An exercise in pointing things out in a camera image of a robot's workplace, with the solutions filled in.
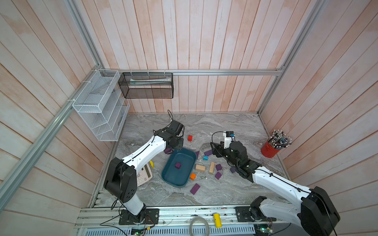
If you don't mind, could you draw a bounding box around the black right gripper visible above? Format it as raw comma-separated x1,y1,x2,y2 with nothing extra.
211,141,240,171

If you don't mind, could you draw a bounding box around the purple cube brick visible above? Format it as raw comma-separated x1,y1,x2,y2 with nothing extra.
204,150,213,156
215,172,222,180

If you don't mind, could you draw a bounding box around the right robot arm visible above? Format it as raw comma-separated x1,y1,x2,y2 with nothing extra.
210,141,340,236

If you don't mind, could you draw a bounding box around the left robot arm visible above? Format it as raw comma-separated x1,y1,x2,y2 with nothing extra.
103,120,185,224

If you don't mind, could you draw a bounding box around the teal plastic storage bin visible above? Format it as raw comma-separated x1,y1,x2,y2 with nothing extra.
161,148,197,188

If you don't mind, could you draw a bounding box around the natural wood long block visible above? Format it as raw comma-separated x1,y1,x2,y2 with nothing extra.
209,162,215,174

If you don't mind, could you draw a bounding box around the orange cube brick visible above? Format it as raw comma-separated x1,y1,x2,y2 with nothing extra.
190,173,196,181

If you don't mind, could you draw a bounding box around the white desk calculator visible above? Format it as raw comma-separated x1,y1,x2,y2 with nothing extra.
137,164,153,187

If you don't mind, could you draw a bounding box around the large purple rectangular brick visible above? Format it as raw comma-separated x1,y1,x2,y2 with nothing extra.
190,183,200,195

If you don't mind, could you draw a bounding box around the red pen holder cup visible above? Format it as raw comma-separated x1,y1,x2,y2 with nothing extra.
260,130,292,158

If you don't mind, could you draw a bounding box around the yellow cylinder roll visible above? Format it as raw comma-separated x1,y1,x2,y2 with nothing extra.
213,213,222,228

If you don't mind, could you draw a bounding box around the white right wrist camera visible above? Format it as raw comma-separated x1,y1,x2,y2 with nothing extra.
223,131,235,149

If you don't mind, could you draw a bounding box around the black wire mesh basket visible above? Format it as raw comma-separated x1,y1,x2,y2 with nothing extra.
118,72,174,99

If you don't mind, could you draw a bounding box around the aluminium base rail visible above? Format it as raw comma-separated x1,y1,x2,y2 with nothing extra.
74,205,292,236

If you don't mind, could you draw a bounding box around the grey tape ring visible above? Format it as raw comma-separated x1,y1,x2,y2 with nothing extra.
188,216,211,236

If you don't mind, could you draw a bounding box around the white wire mesh shelf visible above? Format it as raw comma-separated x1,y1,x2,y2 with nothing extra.
72,70,130,142

